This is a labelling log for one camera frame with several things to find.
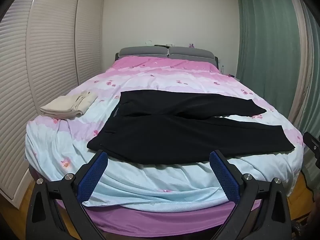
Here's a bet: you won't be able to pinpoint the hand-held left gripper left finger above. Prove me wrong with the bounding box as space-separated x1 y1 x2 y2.
26 150 109 240

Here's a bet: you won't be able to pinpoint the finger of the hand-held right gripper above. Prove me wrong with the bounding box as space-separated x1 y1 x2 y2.
303 131 320 169

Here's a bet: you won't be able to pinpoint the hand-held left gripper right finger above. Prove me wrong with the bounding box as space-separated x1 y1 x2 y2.
209 150 293 240

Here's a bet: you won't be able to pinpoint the black pants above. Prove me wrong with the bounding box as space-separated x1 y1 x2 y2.
87 89 295 165

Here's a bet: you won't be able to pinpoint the purple bed sheet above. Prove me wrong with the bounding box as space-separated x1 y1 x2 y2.
56 199 254 235

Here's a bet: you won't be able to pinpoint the folded beige cloth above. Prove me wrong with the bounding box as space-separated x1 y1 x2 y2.
40 92 97 119

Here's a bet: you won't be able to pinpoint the beige curtain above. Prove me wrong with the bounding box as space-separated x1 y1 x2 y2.
285 0 312 130

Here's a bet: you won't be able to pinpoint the pink floral bedspread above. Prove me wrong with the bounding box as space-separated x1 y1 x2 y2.
25 56 304 213

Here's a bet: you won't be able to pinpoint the white louvered wardrobe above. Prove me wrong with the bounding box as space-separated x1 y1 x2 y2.
0 0 105 209

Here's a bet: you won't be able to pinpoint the grey padded headboard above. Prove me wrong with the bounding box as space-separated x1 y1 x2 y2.
115 46 220 68

